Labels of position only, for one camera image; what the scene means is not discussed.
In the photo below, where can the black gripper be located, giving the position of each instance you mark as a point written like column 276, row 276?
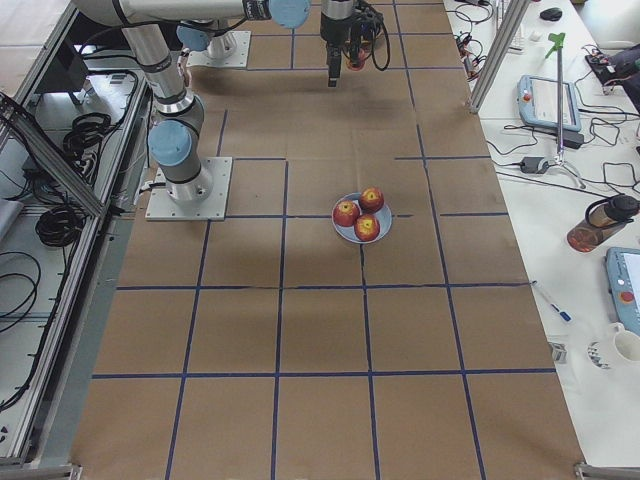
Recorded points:
column 332, row 27

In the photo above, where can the red yellow apple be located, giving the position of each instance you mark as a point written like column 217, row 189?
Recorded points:
column 355, row 65

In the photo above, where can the red apple right on plate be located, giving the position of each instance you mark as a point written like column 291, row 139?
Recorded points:
column 371, row 200

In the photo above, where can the red apple on plate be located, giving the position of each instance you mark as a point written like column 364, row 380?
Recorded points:
column 367, row 228
column 345, row 213
column 371, row 200

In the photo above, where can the red apple left on plate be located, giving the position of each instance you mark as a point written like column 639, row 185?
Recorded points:
column 345, row 213

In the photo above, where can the light blue plate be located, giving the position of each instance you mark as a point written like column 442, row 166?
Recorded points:
column 384, row 217

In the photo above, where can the red apple front on plate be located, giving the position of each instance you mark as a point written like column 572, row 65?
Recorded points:
column 367, row 228

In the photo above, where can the teach pendant tablet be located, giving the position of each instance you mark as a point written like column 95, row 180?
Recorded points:
column 537, row 103

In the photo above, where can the black computer mouse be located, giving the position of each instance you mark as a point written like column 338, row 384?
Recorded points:
column 552, row 14

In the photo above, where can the green tipped tripod stand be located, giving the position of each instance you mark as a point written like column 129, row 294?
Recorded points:
column 557, row 42

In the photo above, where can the brown water bottle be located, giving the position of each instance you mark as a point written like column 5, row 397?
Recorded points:
column 602, row 219

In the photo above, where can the white mug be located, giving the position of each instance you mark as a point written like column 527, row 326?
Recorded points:
column 620, row 349

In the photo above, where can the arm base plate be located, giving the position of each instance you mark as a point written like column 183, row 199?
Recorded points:
column 230, row 50
column 204, row 198

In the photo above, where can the aluminium frame post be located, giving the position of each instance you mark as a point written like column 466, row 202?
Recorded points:
column 511, row 21

